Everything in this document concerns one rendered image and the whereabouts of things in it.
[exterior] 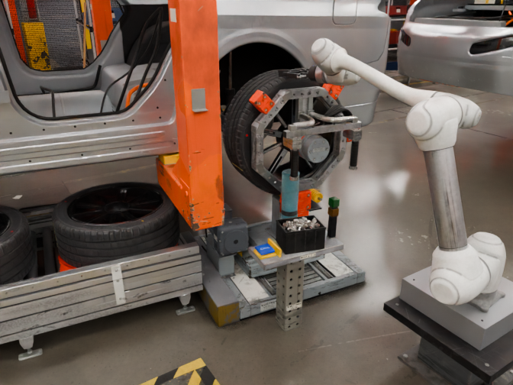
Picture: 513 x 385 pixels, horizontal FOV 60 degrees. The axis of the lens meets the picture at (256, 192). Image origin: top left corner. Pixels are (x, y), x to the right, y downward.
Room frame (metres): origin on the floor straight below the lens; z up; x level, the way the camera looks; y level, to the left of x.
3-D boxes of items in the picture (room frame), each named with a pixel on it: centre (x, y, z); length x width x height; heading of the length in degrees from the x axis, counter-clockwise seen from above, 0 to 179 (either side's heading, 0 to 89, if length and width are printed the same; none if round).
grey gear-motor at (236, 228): (2.31, 0.20, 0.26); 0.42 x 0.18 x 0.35; 25
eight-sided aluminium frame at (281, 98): (2.24, -0.23, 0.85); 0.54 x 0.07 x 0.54; 115
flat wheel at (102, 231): (2.21, 0.77, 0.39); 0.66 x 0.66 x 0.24
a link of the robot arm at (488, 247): (1.53, -0.90, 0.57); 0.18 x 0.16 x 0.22; 131
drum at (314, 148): (2.18, -0.26, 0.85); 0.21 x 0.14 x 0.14; 25
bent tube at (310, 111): (2.17, -0.37, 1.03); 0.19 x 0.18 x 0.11; 25
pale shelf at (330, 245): (1.85, -0.19, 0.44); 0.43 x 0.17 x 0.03; 115
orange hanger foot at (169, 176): (2.27, 0.41, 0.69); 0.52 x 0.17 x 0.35; 25
